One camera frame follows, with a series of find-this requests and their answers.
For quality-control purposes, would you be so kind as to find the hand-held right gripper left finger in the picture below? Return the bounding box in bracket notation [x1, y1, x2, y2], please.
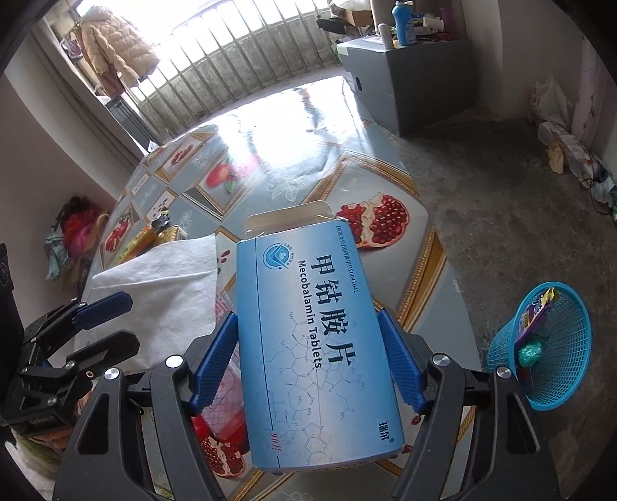
[52, 311, 242, 501]

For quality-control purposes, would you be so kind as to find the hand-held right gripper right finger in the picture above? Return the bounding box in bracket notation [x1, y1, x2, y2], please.
[376, 309, 560, 501]

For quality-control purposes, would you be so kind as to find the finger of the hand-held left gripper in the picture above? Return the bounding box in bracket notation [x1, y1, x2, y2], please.
[26, 292, 133, 348]
[46, 330, 140, 381]

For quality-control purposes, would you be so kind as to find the white tissue sheet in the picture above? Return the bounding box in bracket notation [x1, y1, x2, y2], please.
[89, 234, 217, 372]

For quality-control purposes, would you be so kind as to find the blue medicine box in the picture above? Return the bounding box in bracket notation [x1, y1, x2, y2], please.
[235, 201, 403, 470]

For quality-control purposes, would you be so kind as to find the purple snack wrapper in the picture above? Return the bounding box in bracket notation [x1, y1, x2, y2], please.
[515, 286, 557, 345]

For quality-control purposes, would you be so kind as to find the blue plastic basket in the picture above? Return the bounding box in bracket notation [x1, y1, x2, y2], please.
[487, 282, 593, 411]

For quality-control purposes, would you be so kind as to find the pink checked plastic packet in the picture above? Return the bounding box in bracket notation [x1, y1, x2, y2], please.
[202, 289, 249, 437]

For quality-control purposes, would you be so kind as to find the yellow foil packet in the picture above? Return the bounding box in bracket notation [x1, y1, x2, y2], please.
[113, 226, 162, 263]

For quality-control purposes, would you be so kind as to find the pile of colourful clothes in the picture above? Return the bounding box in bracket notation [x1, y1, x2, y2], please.
[43, 195, 97, 280]

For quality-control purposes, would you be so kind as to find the crumpled green bag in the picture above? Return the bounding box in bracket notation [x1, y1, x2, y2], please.
[518, 340, 548, 369]

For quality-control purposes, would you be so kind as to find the table with fruit-pattern cloth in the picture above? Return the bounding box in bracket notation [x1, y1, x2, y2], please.
[79, 72, 483, 501]

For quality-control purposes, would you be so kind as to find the hanging beige padded jacket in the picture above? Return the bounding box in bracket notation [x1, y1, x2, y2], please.
[77, 6, 160, 87]

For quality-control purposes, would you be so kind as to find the pile of plastic packaging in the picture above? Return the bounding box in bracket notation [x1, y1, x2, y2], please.
[537, 120, 617, 203]

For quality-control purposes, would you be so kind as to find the metal balcony railing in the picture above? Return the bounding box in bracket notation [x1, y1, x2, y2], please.
[108, 14, 348, 145]

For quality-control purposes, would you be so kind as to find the grey cabinet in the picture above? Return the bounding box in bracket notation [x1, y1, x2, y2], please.
[335, 36, 475, 138]

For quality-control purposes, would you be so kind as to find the white plastic bag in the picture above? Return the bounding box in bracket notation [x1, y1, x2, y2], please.
[528, 74, 570, 126]

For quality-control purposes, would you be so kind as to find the pinkish wooden board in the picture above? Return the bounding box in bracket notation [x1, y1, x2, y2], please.
[573, 48, 613, 145]

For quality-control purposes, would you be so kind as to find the blue plastic bottle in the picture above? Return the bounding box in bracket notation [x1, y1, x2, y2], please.
[391, 0, 418, 46]

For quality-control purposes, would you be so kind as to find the cardboard box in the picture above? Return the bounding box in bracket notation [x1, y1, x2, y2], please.
[332, 0, 377, 27]

